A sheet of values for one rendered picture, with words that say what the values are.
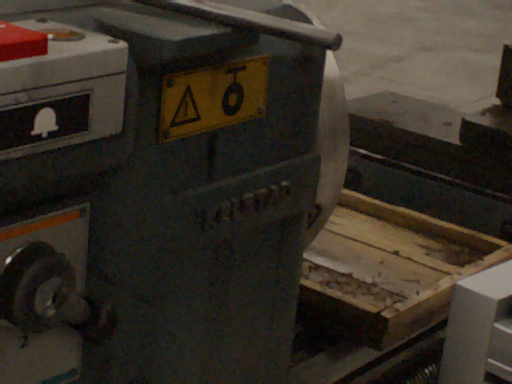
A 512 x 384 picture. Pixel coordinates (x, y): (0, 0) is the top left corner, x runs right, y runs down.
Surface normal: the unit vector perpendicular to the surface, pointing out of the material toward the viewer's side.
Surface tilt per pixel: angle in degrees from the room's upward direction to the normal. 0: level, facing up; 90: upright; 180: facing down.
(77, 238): 90
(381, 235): 0
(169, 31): 0
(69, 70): 90
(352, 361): 57
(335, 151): 85
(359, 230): 0
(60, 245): 90
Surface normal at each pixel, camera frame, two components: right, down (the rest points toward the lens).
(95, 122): 0.76, 0.26
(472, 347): -0.71, 0.15
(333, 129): 0.77, 0.06
